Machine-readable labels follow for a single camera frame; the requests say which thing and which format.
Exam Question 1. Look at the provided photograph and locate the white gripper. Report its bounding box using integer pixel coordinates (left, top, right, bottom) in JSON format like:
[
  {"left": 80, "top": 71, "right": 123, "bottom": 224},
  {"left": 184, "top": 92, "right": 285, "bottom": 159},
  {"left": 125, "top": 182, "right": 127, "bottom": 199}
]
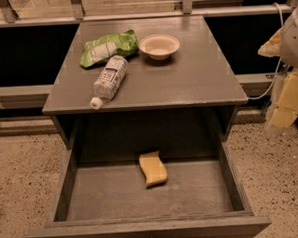
[{"left": 258, "top": 28, "right": 298, "bottom": 130}]

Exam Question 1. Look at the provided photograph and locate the yellow sponge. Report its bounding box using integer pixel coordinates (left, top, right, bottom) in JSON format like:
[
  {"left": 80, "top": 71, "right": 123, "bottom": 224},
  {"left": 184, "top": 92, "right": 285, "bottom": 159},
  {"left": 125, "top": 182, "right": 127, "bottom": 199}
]
[{"left": 139, "top": 151, "right": 168, "bottom": 186}]

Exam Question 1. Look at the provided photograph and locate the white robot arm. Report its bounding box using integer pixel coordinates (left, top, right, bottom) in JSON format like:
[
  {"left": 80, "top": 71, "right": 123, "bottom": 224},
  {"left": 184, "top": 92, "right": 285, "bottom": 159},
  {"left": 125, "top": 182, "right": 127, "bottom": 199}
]
[{"left": 258, "top": 5, "right": 298, "bottom": 129}]

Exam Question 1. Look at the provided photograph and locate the grey cabinet counter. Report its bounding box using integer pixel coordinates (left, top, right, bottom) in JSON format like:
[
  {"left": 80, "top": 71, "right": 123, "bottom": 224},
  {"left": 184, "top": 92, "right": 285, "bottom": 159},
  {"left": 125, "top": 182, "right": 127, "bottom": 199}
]
[{"left": 37, "top": 12, "right": 251, "bottom": 152}]

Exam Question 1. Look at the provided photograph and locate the open grey top drawer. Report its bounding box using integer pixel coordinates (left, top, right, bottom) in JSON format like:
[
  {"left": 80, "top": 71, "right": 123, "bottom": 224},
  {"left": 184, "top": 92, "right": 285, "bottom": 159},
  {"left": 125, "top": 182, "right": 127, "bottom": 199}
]
[{"left": 19, "top": 112, "right": 273, "bottom": 238}]

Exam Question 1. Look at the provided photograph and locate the white bowl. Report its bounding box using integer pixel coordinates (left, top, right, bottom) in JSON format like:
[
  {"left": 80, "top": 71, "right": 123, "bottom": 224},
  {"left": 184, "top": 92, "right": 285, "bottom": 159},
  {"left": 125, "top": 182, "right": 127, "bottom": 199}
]
[{"left": 139, "top": 34, "right": 180, "bottom": 61}]

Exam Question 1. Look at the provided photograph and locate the clear plastic water bottle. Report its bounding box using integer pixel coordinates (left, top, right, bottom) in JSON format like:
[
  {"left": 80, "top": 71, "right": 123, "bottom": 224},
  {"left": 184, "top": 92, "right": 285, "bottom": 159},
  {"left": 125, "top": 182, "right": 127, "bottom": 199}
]
[{"left": 90, "top": 55, "right": 128, "bottom": 110}]

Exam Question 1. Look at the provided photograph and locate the green snack bag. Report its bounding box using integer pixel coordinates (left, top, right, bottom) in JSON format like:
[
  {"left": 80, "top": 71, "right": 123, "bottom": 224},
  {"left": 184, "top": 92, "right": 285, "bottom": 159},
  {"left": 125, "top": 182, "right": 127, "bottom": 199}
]
[{"left": 80, "top": 30, "right": 138, "bottom": 68}]

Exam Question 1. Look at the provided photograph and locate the white cable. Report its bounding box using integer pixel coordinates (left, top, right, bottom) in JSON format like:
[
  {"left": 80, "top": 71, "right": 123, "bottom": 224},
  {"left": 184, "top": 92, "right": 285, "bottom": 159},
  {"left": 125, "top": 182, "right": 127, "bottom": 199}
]
[{"left": 242, "top": 1, "right": 289, "bottom": 102}]

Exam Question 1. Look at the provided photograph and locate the metal railing frame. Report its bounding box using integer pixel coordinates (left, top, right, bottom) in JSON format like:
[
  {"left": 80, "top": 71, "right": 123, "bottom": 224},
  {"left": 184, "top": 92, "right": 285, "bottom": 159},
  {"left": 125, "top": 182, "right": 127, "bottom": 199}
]
[{"left": 0, "top": 0, "right": 298, "bottom": 28}]

